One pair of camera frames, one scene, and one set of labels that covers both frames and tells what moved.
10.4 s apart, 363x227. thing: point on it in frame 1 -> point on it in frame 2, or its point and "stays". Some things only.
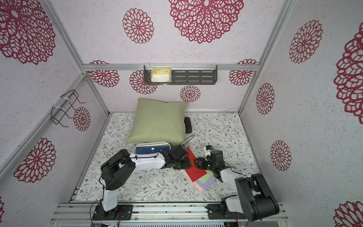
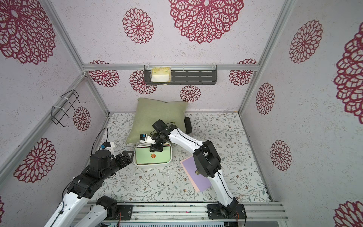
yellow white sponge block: (161, 74) stays
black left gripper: (186, 165) -> (128, 160)
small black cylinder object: (188, 129) stays
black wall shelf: (186, 74) stays
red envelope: (194, 172) -> (150, 147)
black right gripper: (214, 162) -> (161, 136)
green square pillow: (153, 120) stays
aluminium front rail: (148, 213) stays
